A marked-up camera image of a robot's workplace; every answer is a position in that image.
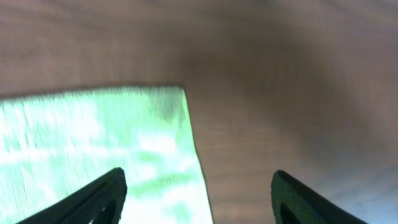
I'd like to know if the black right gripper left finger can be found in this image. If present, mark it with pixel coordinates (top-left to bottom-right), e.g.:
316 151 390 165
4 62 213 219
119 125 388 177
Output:
19 167 127 224

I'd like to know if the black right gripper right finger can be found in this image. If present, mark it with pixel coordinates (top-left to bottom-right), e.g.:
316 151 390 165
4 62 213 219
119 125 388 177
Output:
271 170 366 224

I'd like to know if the light green microfiber cloth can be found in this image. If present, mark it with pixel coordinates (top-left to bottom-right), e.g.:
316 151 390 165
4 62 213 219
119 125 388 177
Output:
1 86 213 224

